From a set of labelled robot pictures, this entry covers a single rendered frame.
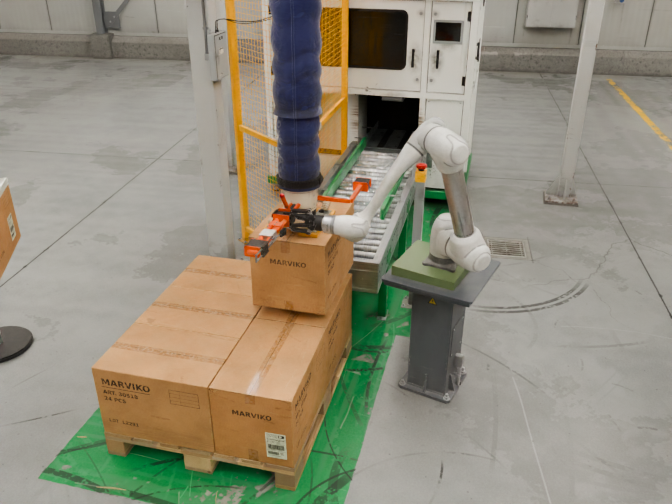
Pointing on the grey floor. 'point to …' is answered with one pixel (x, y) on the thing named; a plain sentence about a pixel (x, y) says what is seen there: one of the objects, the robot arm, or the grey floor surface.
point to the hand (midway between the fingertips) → (282, 218)
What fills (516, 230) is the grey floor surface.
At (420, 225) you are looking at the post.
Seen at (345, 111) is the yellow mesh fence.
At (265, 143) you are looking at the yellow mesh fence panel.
